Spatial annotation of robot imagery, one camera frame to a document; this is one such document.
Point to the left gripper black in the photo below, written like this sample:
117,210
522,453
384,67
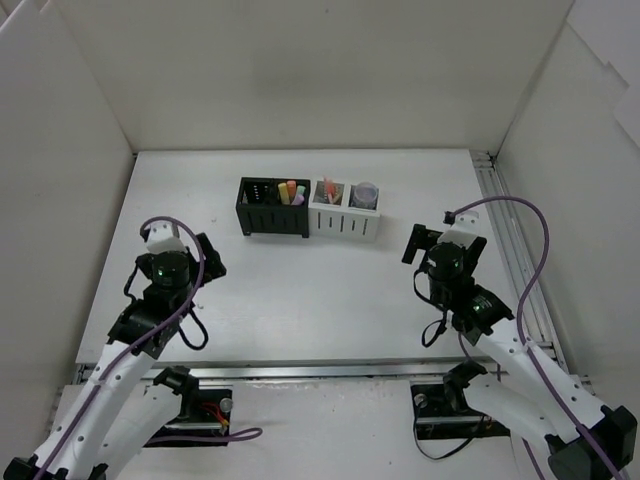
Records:
211,257

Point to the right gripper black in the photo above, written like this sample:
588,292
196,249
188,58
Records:
415,242

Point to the clear jar purple clips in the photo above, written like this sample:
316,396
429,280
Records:
364,195

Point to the yellow highlighter marker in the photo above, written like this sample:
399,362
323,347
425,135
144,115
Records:
283,193

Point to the red thin pen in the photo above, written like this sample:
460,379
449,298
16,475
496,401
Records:
329,190

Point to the pink purple highlighter marker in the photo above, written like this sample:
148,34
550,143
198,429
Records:
298,200

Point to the orange highlighter marker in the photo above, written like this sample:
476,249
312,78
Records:
291,188

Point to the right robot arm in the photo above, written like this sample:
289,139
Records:
581,437

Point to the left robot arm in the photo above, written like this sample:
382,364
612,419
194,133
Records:
99,434

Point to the black slotted organizer box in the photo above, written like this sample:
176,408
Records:
260,209

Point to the white slotted organizer box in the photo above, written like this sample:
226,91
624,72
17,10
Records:
340,220

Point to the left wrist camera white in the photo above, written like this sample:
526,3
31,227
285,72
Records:
162,236

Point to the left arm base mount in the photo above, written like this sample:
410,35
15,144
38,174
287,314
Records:
201,421

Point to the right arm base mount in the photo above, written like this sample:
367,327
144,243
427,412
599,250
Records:
436,418

